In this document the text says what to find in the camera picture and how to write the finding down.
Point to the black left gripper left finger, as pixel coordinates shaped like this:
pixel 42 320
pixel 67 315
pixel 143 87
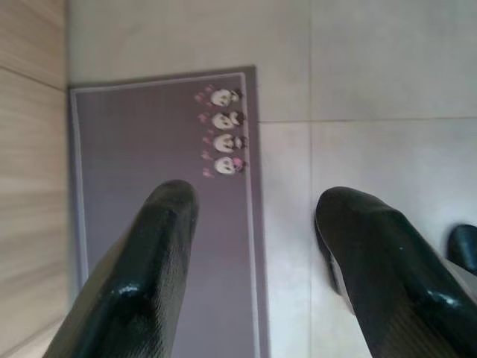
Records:
pixel 141 268

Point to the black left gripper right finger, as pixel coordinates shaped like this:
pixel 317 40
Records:
pixel 387 268

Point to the light wooden kitchen cabinet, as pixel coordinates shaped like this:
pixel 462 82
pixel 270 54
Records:
pixel 30 168

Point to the black robot foot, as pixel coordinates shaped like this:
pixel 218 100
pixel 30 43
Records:
pixel 464 246

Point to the grey cartoon print floor mat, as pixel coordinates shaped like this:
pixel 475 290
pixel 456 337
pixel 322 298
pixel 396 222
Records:
pixel 149 149

